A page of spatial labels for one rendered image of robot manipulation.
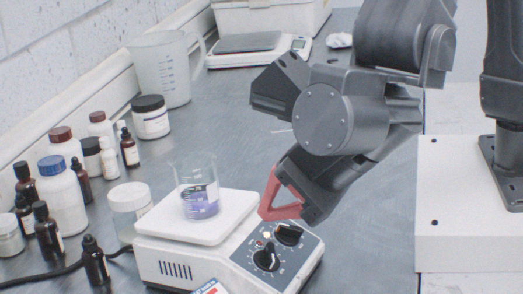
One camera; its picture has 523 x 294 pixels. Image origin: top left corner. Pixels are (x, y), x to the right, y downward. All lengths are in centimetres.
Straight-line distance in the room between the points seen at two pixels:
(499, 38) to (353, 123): 33
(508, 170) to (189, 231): 41
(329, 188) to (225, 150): 59
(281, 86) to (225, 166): 54
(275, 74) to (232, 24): 130
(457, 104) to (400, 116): 76
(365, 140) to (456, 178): 38
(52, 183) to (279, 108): 46
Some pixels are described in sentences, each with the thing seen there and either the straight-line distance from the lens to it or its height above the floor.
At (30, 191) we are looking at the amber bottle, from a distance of 107.
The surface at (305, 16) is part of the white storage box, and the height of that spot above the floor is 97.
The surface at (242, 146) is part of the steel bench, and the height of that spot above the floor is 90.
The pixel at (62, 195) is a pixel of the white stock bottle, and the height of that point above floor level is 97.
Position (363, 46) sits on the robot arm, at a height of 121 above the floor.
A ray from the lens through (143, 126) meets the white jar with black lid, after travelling 130.
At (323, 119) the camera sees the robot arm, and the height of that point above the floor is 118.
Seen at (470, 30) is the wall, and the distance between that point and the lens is 225.
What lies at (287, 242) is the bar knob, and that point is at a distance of 81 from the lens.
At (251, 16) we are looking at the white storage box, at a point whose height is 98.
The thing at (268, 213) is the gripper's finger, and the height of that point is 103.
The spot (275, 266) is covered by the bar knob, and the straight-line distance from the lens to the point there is 77.
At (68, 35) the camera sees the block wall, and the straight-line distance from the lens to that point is 138.
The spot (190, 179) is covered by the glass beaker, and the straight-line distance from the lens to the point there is 77.
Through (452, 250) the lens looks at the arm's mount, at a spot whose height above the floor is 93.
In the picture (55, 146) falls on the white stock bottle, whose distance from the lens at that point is 113.
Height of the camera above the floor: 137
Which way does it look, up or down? 23 degrees down
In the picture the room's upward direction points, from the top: 7 degrees counter-clockwise
